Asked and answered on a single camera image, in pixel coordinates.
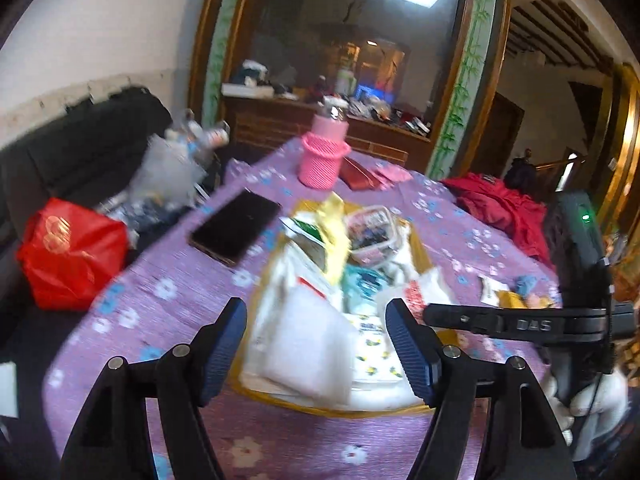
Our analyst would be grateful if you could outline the blue knitted cloth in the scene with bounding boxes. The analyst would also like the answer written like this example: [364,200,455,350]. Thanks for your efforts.
[513,274,538,298]

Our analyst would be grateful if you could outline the green white snack packet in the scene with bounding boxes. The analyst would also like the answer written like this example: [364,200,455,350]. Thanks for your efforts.
[280,211,326,271]

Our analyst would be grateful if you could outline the white gloved right hand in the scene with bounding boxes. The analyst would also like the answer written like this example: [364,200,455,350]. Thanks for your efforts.
[541,366,628,462]

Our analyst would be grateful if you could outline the pink plush ball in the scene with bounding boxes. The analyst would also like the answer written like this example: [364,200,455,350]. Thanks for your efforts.
[525,292,554,309]

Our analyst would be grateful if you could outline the yellow padded envelope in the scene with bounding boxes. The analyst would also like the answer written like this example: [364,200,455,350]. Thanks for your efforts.
[497,290,527,309]

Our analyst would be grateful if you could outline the red jacket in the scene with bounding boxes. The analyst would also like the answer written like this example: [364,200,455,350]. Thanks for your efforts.
[442,172,553,268]

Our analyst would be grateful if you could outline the white foam sheet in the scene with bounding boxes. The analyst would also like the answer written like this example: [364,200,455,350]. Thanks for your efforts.
[260,285,357,405]

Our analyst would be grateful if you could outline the yellow storage tray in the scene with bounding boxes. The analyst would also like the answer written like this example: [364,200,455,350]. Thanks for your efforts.
[229,193,457,418]

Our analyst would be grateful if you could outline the clear plastic box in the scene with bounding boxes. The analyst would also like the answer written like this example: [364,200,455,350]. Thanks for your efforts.
[344,206,400,268]

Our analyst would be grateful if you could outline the black smartphone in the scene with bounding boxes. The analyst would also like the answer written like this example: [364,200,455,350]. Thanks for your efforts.
[188,188,281,266]

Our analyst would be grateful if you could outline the pink cloth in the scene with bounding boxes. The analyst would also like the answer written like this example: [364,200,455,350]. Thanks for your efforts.
[373,165,412,186]

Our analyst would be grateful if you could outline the red white plastic bag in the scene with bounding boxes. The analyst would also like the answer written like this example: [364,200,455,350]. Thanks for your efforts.
[270,243,343,312]

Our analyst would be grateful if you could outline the yellow plastic bag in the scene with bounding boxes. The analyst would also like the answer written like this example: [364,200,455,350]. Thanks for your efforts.
[316,193,350,285]

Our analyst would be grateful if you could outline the red wallet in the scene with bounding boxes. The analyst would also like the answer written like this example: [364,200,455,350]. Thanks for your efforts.
[338,157,382,191]

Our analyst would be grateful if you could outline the clear plastic bag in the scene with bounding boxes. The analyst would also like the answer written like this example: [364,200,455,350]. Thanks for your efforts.
[96,108,231,237]

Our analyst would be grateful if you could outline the black sofa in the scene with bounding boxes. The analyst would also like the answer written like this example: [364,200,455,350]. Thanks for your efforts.
[1,86,171,341]

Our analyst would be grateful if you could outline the wooden counter ledge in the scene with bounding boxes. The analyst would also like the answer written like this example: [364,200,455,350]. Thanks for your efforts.
[221,96,434,172]

